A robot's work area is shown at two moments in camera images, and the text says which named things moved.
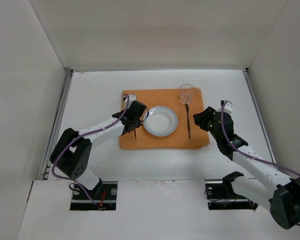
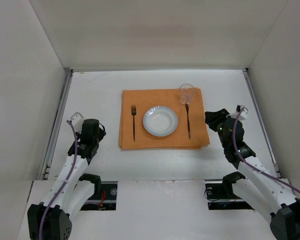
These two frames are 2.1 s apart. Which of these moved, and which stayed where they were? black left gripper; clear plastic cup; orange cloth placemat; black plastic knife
Moved: black left gripper
Stayed: black plastic knife; clear plastic cup; orange cloth placemat
